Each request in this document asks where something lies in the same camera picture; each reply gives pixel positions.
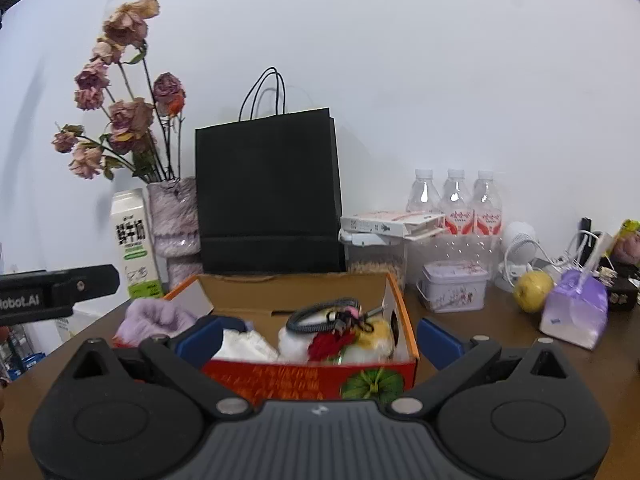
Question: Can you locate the middle water bottle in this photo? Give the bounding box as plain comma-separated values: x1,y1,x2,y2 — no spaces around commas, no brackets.
439,169,474,236

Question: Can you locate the white round device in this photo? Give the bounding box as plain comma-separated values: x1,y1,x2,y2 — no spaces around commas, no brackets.
495,221,538,292

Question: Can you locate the white charging cable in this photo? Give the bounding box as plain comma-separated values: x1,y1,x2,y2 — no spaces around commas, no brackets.
502,228,606,281

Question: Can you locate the right water bottle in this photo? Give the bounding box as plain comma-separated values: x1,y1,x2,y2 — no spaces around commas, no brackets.
472,170,502,236

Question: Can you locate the pink bud ornament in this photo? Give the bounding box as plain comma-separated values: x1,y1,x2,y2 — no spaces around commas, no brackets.
610,219,640,266

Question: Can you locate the left water bottle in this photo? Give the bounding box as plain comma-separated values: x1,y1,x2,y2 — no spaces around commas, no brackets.
406,169,440,214

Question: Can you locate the red artificial rose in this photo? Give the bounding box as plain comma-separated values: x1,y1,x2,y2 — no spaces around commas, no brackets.
307,322,374,363

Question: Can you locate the purple textured ceramic vase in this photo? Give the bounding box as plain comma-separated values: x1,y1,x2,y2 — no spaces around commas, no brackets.
148,177,203,289

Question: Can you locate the yellow green apple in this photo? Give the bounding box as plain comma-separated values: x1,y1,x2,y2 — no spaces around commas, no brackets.
513,271,554,313

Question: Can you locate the yellow white plush hamster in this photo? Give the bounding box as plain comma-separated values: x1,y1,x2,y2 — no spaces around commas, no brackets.
278,318,395,364

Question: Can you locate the white cloth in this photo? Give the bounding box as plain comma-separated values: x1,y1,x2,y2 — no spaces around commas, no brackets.
213,330,279,363

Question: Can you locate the small decorated tin box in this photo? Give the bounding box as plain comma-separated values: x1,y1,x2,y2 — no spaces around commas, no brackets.
416,260,489,313

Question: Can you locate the red cardboard pumpkin box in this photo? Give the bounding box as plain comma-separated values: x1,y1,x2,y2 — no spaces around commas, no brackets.
112,271,420,409

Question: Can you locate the purple plush heart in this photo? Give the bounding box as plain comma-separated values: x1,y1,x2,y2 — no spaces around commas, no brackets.
113,298,198,347

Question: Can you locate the clear plastic food container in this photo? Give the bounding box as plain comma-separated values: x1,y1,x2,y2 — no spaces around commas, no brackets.
338,229,407,288

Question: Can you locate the white green milk carton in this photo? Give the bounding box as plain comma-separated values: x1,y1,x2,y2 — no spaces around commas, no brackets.
111,188,163,299

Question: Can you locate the white red flat box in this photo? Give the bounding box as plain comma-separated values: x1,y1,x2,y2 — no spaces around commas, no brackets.
341,211,444,240

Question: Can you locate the purple tissue pack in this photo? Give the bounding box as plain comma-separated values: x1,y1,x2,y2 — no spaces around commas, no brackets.
539,231,614,351

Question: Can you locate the dried rose bouquet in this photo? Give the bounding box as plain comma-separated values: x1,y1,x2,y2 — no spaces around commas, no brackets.
51,0,186,184

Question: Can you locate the black small gift box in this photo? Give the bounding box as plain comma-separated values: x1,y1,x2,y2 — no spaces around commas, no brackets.
598,258,639,312

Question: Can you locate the water bottle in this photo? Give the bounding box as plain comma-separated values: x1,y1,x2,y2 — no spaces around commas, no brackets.
406,169,440,214
439,169,474,236
472,170,502,236

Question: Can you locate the black cable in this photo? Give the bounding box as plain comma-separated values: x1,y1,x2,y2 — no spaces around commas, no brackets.
285,298,388,336

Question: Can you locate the black paper shopping bag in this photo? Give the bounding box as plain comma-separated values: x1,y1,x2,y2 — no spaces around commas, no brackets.
195,67,346,275

